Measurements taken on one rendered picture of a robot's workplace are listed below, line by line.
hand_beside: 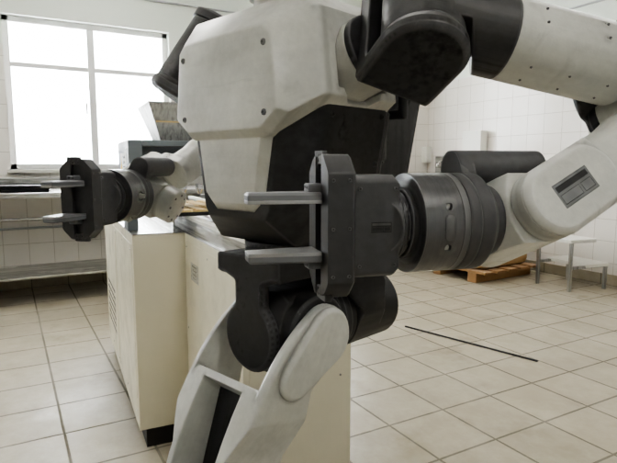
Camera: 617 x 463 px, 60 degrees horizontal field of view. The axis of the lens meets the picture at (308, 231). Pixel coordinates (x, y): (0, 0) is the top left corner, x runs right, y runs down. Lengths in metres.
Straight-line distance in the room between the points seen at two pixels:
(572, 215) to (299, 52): 0.33
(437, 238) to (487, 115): 6.02
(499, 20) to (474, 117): 5.97
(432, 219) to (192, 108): 0.41
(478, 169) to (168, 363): 1.80
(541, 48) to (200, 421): 0.63
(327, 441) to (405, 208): 1.30
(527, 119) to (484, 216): 5.63
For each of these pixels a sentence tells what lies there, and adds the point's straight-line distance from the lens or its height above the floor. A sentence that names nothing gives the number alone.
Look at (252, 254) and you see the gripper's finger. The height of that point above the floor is 1.02.
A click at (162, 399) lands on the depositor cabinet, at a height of 0.20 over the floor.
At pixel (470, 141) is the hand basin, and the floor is 1.36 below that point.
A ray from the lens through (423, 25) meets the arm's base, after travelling 0.56.
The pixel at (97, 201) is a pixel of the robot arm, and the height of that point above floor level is 1.04.
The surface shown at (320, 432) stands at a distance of 1.67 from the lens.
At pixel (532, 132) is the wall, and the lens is 6.04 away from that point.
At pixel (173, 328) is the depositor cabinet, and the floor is 0.47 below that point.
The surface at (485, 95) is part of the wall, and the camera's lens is 6.50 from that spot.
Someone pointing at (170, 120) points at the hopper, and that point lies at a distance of 2.11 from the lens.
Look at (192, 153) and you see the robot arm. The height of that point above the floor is 1.11.
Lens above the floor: 1.09
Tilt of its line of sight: 7 degrees down
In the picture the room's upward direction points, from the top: straight up
